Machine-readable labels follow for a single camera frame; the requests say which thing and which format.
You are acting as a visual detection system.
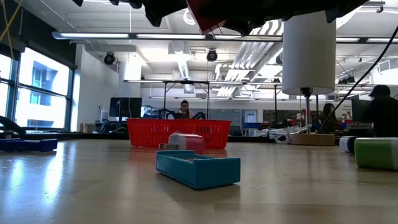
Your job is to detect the green white tape dispenser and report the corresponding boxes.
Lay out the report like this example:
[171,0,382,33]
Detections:
[354,137,398,171]

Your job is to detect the teal rectangular box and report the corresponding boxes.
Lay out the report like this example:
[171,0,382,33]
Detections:
[155,150,241,190]

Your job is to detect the white cylindrical lamp shade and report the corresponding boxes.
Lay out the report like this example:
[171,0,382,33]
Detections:
[281,11,337,146]

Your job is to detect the yellow extension cable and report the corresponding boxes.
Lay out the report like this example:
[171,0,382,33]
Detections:
[1,0,15,60]
[0,0,23,43]

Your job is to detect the white coiled lamp cable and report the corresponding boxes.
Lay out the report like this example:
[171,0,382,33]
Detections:
[257,124,312,144]

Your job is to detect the black computer monitor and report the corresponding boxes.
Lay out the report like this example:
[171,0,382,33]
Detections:
[108,96,143,122]
[351,98,373,124]

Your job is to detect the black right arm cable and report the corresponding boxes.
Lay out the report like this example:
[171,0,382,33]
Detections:
[316,26,398,134]

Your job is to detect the person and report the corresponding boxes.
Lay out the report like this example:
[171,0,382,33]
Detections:
[176,99,195,120]
[319,103,340,133]
[362,84,398,138]

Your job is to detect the white ring light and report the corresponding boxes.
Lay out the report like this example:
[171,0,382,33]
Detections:
[182,9,201,26]

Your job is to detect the large office window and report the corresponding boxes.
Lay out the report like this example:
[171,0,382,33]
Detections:
[0,52,75,131]

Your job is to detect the blue rectangular box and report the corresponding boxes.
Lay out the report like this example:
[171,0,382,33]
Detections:
[0,138,58,152]

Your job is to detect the black background rig frame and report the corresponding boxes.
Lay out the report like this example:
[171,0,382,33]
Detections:
[161,80,211,120]

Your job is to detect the black aluminium table frame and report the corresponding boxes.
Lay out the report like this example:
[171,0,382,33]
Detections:
[0,115,398,147]

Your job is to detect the pink white tape dispenser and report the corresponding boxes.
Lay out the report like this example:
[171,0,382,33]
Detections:
[158,132,205,156]

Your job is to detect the small wooden boxes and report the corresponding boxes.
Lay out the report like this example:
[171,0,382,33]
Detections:
[79,123,96,134]

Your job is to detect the long ceiling light strip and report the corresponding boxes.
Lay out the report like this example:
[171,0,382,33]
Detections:
[123,79,282,85]
[52,30,398,44]

